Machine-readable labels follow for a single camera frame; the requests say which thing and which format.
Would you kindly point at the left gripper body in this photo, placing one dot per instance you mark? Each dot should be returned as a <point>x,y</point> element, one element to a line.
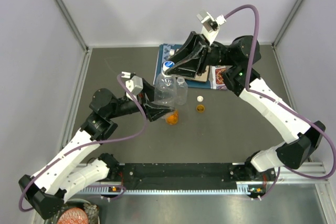
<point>141,97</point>

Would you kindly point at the clear plastic bottle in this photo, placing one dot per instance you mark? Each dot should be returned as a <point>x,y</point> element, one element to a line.
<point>165,90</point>
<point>182,89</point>

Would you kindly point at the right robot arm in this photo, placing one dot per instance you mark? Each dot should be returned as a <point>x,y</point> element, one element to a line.
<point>300,138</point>

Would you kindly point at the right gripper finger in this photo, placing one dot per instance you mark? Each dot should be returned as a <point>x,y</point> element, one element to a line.
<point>195,47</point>
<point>184,69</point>

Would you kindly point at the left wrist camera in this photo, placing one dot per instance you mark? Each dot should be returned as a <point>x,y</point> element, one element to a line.
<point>134,83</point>

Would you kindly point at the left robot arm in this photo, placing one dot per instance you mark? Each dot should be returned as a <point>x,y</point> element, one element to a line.
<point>50,188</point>

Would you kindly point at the orange juice bottle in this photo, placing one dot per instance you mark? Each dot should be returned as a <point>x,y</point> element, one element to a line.
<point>173,118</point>

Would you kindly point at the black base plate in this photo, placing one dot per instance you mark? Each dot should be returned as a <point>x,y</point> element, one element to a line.
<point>186,175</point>

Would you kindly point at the aluminium frame rail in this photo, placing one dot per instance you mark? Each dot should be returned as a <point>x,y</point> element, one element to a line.
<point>302,172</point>

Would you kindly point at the orange bottle cap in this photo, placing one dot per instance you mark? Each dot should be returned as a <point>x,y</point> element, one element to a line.
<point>200,108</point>

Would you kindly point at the grey cable duct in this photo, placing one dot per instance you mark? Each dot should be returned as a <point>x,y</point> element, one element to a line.
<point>239,189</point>

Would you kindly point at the square floral plate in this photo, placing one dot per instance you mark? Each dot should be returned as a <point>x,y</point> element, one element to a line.
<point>203,78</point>

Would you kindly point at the blue white bottle cap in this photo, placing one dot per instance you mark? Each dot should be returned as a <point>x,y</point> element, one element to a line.
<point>167,65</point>

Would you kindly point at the silver fork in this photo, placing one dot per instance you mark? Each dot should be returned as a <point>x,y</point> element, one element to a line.
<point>171,53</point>

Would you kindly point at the stacked patterned bowls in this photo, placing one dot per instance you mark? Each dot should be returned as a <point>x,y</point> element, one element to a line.
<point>77,211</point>

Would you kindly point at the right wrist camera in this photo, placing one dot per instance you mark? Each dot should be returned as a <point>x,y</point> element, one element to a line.
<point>211,25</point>

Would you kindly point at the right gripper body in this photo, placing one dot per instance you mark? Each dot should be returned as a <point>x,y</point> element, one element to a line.
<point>211,58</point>

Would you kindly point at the blue patterned placemat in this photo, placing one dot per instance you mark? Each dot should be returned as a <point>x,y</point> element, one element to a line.
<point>214,82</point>

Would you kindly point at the small white bottle cap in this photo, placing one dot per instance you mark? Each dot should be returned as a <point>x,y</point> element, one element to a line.
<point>200,98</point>

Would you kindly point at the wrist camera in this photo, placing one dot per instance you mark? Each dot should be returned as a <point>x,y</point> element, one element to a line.
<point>134,83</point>
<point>211,25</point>

